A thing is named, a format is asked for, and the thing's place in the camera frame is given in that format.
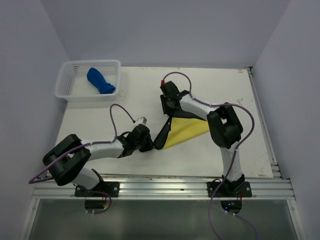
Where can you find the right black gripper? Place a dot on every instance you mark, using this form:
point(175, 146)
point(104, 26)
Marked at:
point(166, 109)

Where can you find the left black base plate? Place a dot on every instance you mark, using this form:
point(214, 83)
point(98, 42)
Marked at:
point(112, 188)

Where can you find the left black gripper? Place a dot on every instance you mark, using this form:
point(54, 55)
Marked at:
point(149, 145)

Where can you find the aluminium mounting rail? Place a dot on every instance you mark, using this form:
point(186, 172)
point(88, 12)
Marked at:
point(173, 188)

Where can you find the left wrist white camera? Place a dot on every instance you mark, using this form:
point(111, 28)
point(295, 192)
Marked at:
point(140, 121)

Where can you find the white plastic basket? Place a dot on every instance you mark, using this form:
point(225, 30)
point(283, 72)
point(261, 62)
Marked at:
point(72, 83)

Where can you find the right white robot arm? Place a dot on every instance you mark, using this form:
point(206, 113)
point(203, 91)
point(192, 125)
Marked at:
point(225, 130)

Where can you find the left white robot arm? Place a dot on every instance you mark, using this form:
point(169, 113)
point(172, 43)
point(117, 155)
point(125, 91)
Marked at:
point(66, 161)

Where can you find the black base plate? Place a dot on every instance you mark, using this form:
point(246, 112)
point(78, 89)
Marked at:
point(227, 191)
point(112, 188)

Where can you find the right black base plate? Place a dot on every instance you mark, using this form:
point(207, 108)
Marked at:
point(227, 191)

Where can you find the blue towel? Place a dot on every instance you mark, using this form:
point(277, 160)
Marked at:
point(99, 82)

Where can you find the yellow and black towel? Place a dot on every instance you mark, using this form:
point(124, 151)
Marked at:
point(181, 126)

